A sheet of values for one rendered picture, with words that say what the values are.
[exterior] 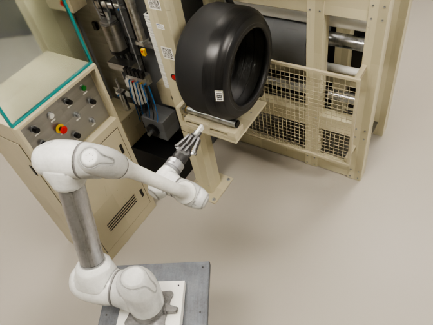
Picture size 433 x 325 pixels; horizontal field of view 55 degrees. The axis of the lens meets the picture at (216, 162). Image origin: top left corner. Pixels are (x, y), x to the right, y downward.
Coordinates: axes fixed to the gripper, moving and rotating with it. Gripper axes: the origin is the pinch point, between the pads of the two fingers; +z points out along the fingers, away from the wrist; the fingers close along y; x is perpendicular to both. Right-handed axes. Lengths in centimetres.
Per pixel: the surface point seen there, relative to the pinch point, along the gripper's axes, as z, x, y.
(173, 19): 36, -36, 28
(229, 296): -48, 95, -24
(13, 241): -88, 90, 141
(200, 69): 14.5, -29.0, -0.2
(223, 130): 15.7, 16.8, -1.8
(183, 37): 24.3, -37.2, 12.9
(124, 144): -9, 30, 61
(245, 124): 29.5, 24.6, -6.8
